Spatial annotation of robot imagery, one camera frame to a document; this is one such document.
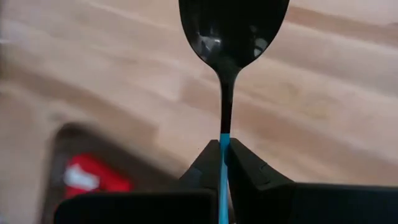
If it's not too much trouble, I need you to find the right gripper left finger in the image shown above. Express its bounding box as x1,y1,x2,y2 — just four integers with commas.
54,139,221,224

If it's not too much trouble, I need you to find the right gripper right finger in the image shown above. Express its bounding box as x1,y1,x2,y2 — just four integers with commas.
228,138,398,224

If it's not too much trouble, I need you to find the red cloth napkin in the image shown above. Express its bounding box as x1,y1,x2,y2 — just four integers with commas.
63,153,134,200

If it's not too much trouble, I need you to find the spoon with blue handle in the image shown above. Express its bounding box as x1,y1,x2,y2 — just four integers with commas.
178,0,291,224

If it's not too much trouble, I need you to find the brown plastic tray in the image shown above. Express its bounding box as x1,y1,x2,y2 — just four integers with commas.
39,122,184,224

